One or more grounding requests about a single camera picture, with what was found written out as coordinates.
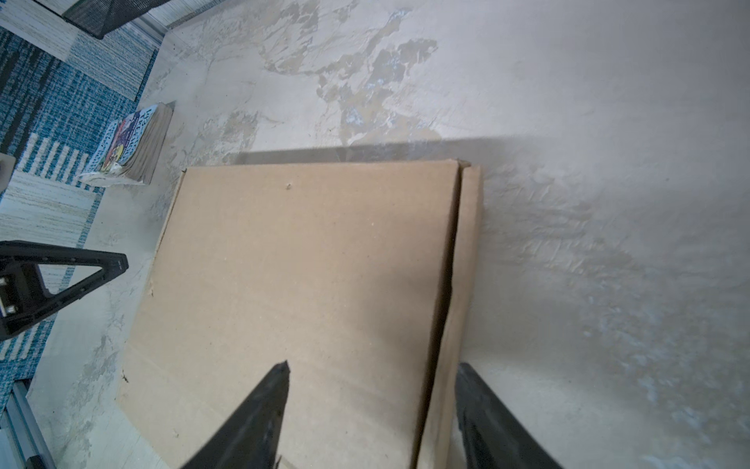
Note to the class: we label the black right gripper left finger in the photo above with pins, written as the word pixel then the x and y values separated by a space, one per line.
pixel 250 436

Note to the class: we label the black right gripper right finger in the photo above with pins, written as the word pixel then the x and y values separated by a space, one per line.
pixel 492 437

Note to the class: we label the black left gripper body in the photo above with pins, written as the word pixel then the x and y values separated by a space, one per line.
pixel 25 300

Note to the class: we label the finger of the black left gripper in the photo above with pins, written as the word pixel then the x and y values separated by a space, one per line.
pixel 107 265

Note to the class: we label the brown cardboard box sheet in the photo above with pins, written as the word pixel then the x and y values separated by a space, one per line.
pixel 359 276

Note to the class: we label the colourful paperback book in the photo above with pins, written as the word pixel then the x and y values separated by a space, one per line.
pixel 129 150

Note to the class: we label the black wire shelf rack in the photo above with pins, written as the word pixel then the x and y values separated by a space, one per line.
pixel 98 18

